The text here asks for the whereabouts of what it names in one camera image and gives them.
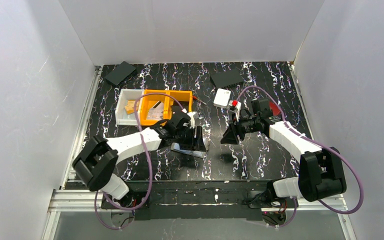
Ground grey card holder blue inside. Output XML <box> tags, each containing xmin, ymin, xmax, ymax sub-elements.
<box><xmin>170</xmin><ymin>139</ymin><xmax>209</xmax><ymax>159</ymax></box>

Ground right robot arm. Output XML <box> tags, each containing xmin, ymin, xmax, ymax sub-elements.
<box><xmin>220</xmin><ymin>99</ymin><xmax>347</xmax><ymax>202</ymax></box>

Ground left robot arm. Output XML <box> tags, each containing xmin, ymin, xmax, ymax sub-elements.
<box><xmin>72</xmin><ymin>111</ymin><xmax>209</xmax><ymax>200</ymax></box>

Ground red card holder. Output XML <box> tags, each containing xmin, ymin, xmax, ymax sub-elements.
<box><xmin>269</xmin><ymin>100</ymin><xmax>282</xmax><ymax>116</ymax></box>

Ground white card holder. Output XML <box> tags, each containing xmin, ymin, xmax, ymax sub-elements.
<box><xmin>213</xmin><ymin>88</ymin><xmax>232</xmax><ymax>109</ymax></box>

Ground silver cards in orange bin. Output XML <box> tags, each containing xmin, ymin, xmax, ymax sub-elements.
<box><xmin>146</xmin><ymin>101</ymin><xmax>164</xmax><ymax>121</ymax></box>

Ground black card case far centre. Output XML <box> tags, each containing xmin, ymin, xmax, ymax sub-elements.
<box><xmin>210</xmin><ymin>69</ymin><xmax>244</xmax><ymax>89</ymax></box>

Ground black card case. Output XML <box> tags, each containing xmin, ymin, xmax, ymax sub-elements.
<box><xmin>104</xmin><ymin>61</ymin><xmax>137</xmax><ymax>87</ymax></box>
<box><xmin>210</xmin><ymin>69</ymin><xmax>244</xmax><ymax>89</ymax></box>

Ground tan cards in white bin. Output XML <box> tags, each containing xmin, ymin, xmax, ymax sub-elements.
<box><xmin>124</xmin><ymin>100</ymin><xmax>141</xmax><ymax>115</ymax></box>

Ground black card case far left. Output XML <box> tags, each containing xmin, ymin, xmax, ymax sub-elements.
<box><xmin>104</xmin><ymin>61</ymin><xmax>137</xmax><ymax>87</ymax></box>

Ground orange double bin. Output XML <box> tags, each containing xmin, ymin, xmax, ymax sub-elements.
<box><xmin>138</xmin><ymin>89</ymin><xmax>193</xmax><ymax>126</ymax></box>

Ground white plastic bin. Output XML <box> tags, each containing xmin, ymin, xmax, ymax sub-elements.
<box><xmin>115</xmin><ymin>89</ymin><xmax>144</xmax><ymax>126</ymax></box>

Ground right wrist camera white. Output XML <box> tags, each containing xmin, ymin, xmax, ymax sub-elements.
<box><xmin>226</xmin><ymin>100</ymin><xmax>242</xmax><ymax>121</ymax></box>

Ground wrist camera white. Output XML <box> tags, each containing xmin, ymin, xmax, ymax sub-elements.
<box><xmin>183</xmin><ymin>111</ymin><xmax>198</xmax><ymax>129</ymax></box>
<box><xmin>226</xmin><ymin>100</ymin><xmax>242</xmax><ymax>121</ymax></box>

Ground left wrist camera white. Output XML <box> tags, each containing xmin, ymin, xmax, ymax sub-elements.
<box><xmin>183</xmin><ymin>111</ymin><xmax>198</xmax><ymax>129</ymax></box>

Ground red handled small tool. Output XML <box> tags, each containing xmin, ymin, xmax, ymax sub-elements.
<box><xmin>192</xmin><ymin>95</ymin><xmax>207</xmax><ymax>106</ymax></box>

